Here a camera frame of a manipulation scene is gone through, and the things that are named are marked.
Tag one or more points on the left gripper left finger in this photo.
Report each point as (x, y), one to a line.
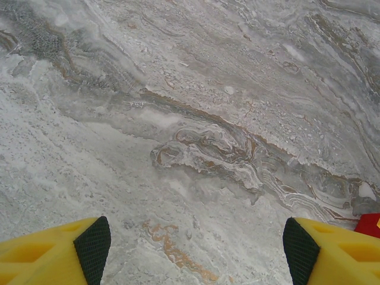
(44, 258)

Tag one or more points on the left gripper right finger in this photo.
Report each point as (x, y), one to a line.
(335, 258)

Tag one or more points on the red lego brick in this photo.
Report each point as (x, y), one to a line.
(366, 224)

